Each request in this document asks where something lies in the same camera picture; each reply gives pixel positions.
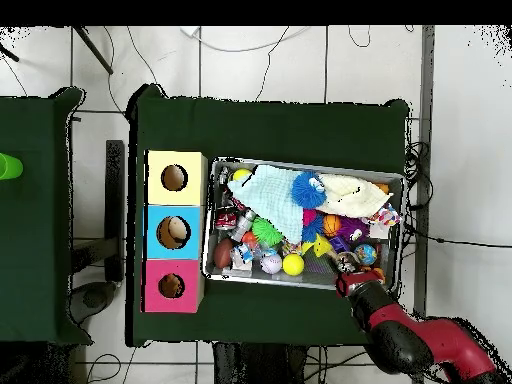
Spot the green spiky ball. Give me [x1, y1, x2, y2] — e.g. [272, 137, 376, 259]
[251, 216, 284, 248]

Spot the purple spiky ball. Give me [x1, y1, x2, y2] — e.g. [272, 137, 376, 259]
[340, 217, 371, 244]

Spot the dark green table cloth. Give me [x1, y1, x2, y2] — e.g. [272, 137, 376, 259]
[0, 86, 85, 345]
[126, 83, 411, 353]

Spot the mint green cloth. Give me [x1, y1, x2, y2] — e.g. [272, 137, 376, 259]
[227, 162, 309, 241]

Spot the red soda can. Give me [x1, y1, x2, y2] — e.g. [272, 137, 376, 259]
[215, 209, 240, 232]

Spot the green cup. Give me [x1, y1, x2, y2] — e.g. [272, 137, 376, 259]
[0, 151, 25, 181]

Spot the colourful patterned cloth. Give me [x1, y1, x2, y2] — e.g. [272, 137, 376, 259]
[369, 203, 401, 229]

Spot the white baseball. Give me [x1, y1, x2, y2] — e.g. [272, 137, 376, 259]
[260, 253, 284, 277]

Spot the cream knitted cloth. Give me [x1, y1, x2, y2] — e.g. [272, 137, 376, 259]
[316, 174, 393, 220]

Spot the wooden box with three holes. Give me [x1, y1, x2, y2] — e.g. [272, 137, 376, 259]
[142, 149, 209, 314]

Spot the brown toy football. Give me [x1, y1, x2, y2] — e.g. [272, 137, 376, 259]
[212, 238, 235, 271]

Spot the black tripod leg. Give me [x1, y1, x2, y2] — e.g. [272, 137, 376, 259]
[67, 25, 113, 77]

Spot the orange toy basketball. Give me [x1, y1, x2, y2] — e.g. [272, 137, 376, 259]
[323, 214, 344, 238]

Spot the blue spiky ball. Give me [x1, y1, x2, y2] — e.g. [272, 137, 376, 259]
[291, 171, 329, 209]

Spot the clear mesh bin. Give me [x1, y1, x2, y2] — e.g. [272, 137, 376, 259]
[202, 157, 405, 295]

